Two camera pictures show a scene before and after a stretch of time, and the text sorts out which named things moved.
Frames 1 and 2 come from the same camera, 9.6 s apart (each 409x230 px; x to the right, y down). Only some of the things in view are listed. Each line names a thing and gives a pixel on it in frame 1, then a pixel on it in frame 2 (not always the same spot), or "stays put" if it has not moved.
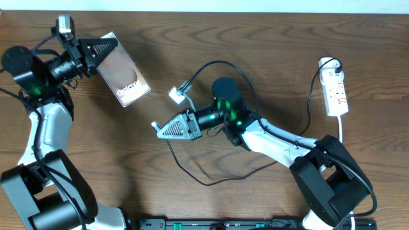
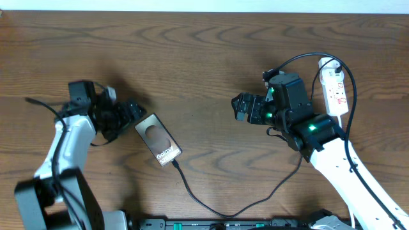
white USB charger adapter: (333, 64) stays put
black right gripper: (194, 133) → (257, 102)
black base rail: (244, 224) stays put
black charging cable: (301, 135) → (338, 69)
